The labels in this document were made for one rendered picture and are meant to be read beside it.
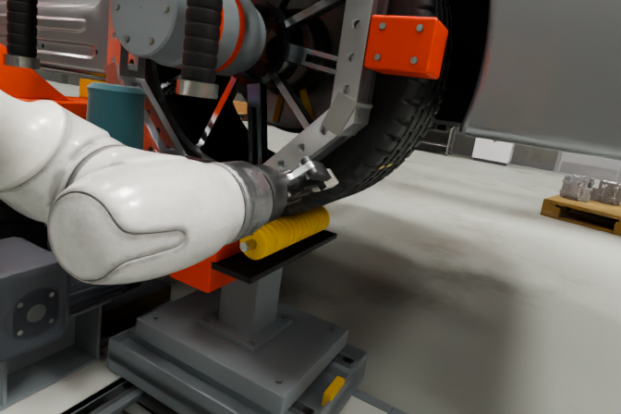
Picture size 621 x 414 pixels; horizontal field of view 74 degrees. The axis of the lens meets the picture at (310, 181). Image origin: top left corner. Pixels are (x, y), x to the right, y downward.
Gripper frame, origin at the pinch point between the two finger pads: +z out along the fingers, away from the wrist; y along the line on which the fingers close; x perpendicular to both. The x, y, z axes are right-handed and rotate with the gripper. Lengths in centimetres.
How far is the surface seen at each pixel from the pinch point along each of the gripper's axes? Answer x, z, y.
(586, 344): -89, 122, -1
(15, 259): 18, -21, -51
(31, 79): 52, -9, -41
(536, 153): -50, 917, 1
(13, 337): 6, -24, -56
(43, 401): -6, -16, -74
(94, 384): -8, -7, -71
